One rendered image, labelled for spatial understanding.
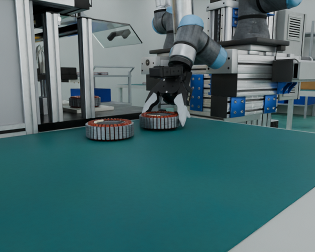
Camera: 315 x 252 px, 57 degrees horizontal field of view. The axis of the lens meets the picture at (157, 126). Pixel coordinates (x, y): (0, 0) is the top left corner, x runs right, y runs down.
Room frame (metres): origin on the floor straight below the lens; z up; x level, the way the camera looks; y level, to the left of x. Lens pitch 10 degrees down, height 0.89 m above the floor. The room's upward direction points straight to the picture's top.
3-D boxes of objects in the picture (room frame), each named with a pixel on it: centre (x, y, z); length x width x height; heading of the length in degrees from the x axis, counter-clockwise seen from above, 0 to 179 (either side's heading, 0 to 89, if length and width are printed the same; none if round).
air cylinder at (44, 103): (0.96, 0.37, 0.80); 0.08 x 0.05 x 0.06; 44
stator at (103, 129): (0.68, 0.11, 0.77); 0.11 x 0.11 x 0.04
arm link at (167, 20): (1.69, -0.10, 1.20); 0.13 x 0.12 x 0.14; 28
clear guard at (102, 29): (1.04, 0.25, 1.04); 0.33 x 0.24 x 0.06; 134
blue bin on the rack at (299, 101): (6.48, -3.21, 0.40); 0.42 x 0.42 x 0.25; 43
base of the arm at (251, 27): (1.28, -0.40, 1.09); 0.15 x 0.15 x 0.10
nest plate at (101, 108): (1.06, 0.26, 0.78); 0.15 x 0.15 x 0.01; 44
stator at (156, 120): (0.79, -0.01, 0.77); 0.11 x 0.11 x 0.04
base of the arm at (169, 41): (1.68, -0.11, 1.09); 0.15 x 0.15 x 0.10
